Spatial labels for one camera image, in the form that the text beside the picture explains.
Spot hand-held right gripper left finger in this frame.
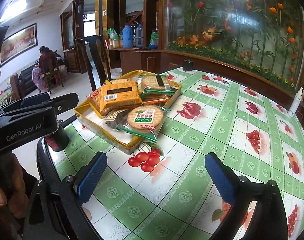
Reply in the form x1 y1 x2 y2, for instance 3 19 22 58
23 151 108 240

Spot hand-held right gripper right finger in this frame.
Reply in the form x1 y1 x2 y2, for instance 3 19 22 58
204 152 289 240

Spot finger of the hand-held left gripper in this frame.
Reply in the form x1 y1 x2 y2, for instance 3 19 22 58
2 92 50 112
43 93 78 115

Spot yellow rectangular tray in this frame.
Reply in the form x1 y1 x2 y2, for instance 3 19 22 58
74 69 182 155

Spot beige and dark snack packet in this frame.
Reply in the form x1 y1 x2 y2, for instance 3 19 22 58
103 109 132 133

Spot short orange cracker packet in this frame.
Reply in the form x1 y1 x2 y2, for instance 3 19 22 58
86 82 143 118

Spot green label round cracker packet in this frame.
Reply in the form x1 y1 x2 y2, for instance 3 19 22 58
115 105 171 143

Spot clear round cracker packet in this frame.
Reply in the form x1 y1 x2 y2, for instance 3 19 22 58
138 74 172 92

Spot green edged square cracker packet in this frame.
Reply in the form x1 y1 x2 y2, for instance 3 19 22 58
139 86 179 98

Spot person's left hand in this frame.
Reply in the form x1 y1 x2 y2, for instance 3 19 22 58
0 152 37 220

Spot dark leather sofa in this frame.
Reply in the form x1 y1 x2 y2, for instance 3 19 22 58
18 66 40 93

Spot wooden dining chair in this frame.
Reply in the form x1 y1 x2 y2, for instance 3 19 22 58
43 65 65 94

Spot dark wooden chair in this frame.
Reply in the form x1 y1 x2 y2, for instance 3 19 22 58
74 35 112 93

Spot small cardboard box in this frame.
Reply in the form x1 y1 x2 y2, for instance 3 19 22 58
105 39 123 49

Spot green and white bag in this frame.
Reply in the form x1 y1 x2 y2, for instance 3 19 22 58
106 28 120 41

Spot blue thermos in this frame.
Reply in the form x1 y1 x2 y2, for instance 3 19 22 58
122 25 131 48

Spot wooden cabinet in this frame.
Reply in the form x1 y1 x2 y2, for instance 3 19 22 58
118 47 295 110

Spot clear water bottle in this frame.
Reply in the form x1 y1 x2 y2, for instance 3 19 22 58
134 22 144 46

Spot white spray bottle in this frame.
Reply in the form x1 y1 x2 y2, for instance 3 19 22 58
288 87 304 118

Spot green label plastic bottle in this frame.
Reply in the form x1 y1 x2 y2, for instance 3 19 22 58
149 29 159 50

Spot glass panel with artificial flowers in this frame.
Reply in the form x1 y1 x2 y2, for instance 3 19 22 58
164 0 304 95

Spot framed wall painting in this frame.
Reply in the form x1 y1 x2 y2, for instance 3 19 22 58
0 23 38 67

